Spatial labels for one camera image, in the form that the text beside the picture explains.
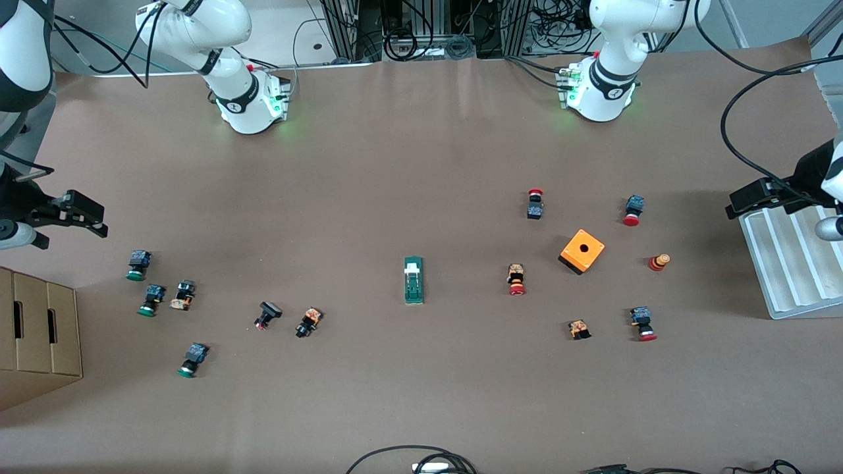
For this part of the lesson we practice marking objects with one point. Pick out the small orange contact block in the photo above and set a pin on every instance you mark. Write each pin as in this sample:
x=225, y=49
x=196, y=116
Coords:
x=579, y=328

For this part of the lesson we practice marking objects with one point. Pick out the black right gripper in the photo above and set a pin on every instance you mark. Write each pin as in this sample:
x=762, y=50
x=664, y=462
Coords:
x=18, y=195

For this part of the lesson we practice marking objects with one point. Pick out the black selector beige contact block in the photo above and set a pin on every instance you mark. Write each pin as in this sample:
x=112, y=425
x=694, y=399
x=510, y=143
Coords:
x=183, y=295

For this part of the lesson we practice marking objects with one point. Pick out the brown cardboard box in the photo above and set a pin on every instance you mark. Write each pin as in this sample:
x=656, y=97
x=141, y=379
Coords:
x=39, y=342

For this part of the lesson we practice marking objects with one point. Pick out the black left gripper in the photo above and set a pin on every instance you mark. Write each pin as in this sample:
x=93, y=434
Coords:
x=807, y=172

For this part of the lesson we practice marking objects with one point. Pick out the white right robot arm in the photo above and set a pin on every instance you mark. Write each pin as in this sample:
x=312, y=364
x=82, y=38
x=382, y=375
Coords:
x=240, y=99

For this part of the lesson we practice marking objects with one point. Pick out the orange button enclosure box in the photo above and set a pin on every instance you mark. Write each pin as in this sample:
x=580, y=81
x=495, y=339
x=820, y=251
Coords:
x=571, y=255

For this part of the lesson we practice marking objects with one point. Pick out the red-capped button blue block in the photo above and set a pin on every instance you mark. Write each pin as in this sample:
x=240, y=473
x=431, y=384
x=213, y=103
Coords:
x=641, y=319
x=634, y=205

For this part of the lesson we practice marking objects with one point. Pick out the red-capped button black block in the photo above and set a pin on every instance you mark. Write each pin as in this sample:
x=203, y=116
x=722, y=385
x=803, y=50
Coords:
x=535, y=209

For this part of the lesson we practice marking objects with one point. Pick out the white ridged plastic tray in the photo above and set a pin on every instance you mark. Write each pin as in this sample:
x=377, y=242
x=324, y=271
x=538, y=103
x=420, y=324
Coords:
x=790, y=276

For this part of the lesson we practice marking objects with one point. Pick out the green-capped push button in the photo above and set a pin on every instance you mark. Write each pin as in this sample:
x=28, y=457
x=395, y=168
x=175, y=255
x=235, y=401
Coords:
x=194, y=355
x=138, y=263
x=153, y=297

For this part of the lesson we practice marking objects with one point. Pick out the black button orange contact block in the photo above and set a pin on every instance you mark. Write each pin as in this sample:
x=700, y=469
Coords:
x=308, y=321

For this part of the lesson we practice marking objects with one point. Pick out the red orange button head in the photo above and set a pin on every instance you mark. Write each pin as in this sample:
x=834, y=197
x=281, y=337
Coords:
x=658, y=262

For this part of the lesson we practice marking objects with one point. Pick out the red-capped button orange block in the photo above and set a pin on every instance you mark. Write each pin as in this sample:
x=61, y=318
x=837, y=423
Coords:
x=516, y=276

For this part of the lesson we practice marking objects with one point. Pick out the green terminal block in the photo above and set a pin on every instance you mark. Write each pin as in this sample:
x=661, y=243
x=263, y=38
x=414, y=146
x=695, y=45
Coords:
x=413, y=286

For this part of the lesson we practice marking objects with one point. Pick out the black square push button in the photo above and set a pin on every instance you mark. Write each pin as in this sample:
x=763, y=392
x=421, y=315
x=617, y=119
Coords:
x=269, y=311

